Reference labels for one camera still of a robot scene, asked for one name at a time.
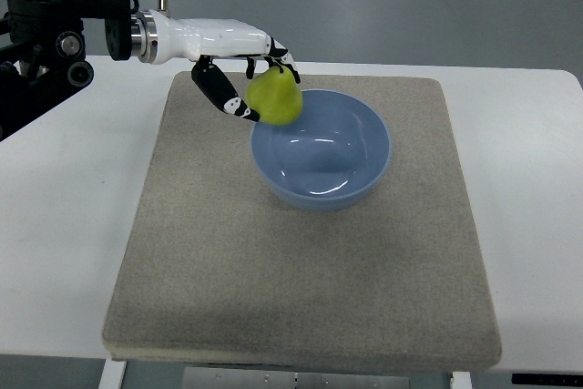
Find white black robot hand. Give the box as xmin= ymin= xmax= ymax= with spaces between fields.
xmin=132 ymin=10 xmax=301 ymax=122

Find green pear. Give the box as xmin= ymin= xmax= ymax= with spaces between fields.
xmin=245 ymin=67 xmax=303 ymax=126

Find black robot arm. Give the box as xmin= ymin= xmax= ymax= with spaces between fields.
xmin=1 ymin=0 xmax=138 ymax=138

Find blue ceramic bowl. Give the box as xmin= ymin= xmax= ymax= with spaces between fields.
xmin=250 ymin=89 xmax=393 ymax=211

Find beige felt mat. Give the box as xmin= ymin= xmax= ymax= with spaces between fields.
xmin=102 ymin=72 xmax=502 ymax=374

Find white table frame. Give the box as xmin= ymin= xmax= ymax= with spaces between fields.
xmin=97 ymin=360 xmax=474 ymax=388

